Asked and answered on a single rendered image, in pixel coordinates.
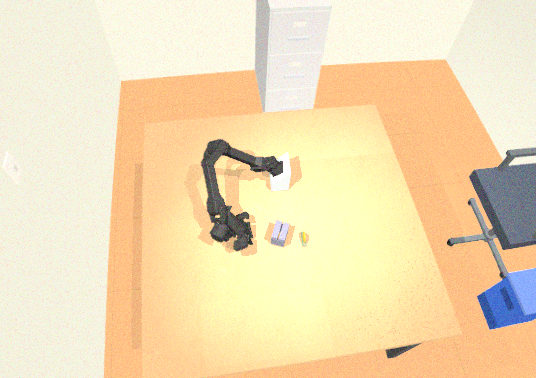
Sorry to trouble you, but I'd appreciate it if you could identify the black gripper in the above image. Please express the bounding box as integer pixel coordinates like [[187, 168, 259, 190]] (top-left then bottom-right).
[[229, 212, 253, 252]]

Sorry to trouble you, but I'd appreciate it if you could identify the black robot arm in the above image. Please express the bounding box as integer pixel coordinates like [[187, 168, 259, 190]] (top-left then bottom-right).
[[200, 138, 283, 243]]

